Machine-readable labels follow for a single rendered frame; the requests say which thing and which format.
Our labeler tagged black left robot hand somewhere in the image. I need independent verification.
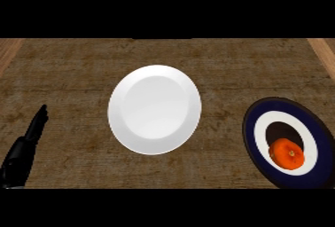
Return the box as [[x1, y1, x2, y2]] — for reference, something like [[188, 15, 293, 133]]
[[0, 104, 51, 190]]

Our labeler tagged white oval plate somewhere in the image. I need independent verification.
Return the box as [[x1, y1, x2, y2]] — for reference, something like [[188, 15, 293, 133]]
[[108, 64, 203, 156]]

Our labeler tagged dark blue and white plate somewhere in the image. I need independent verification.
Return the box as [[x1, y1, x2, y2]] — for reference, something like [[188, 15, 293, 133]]
[[241, 97, 335, 190]]

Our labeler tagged orange squash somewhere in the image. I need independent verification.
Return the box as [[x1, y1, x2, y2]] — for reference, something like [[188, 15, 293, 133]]
[[267, 137, 306, 171]]

